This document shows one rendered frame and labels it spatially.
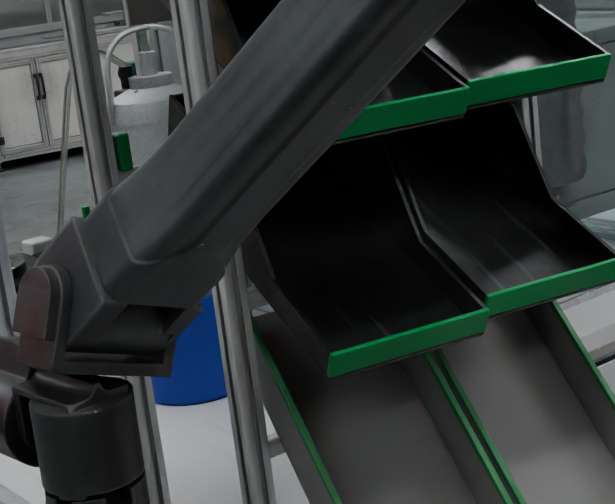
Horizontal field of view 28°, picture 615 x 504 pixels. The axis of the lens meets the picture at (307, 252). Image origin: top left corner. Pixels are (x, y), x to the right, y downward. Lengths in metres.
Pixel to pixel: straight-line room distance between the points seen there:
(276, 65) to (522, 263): 0.47
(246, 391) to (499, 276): 0.22
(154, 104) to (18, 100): 8.17
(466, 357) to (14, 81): 8.86
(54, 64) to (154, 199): 9.30
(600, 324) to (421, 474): 0.99
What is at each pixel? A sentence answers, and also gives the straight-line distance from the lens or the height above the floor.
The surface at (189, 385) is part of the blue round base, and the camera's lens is 1.78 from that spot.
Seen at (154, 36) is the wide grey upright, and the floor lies 1.35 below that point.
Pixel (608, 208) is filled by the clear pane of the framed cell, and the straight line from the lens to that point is 2.10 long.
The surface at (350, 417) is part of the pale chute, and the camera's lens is 1.00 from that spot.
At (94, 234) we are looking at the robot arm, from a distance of 0.66.
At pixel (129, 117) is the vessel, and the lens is 1.71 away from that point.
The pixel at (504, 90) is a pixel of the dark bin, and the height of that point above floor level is 1.36.
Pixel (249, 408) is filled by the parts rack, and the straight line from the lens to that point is 0.95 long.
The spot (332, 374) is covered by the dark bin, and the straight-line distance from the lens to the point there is 0.86.
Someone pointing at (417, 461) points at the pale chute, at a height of 1.07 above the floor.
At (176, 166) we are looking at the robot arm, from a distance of 0.63.
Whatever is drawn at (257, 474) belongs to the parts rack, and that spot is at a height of 1.09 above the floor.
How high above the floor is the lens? 1.48
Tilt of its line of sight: 14 degrees down
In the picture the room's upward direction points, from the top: 7 degrees counter-clockwise
